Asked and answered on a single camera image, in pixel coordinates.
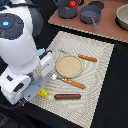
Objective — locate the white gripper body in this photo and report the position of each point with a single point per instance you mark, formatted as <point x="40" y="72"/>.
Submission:
<point x="17" y="87"/>

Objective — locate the yellow cheese wedge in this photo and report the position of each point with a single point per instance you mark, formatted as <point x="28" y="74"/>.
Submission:
<point x="43" y="93"/>

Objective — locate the brown sausage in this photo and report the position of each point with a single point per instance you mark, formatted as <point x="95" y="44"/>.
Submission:
<point x="67" y="96"/>

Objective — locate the red tomato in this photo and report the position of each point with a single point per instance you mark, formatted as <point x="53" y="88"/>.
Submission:
<point x="72" y="4"/>

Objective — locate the light blue milk carton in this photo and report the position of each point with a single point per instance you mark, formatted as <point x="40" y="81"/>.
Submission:
<point x="40" y="51"/>

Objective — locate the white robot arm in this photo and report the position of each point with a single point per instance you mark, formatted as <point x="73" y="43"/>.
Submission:
<point x="25" y="72"/>

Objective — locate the round wooden plate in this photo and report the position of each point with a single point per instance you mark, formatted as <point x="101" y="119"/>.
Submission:
<point x="69" y="66"/>

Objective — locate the woven beige placemat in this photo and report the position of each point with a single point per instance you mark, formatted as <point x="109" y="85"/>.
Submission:
<point x="83" y="61"/>

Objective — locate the grey cooking pot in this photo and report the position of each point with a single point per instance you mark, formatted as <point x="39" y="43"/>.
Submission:
<point x="64" y="10"/>

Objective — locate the grey frying pan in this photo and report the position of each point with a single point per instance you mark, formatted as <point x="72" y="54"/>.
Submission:
<point x="90" y="14"/>

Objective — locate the brown wooden tray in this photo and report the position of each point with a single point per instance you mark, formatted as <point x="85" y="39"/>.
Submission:
<point x="107" y="26"/>

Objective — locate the cream bowl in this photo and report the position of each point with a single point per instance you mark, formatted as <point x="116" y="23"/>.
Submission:
<point x="122" y="15"/>

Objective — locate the wooden handled fork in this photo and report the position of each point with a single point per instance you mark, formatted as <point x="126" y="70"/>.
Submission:
<point x="68" y="81"/>

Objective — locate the wooden handled knife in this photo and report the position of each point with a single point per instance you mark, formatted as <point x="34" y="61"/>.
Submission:
<point x="79" y="55"/>

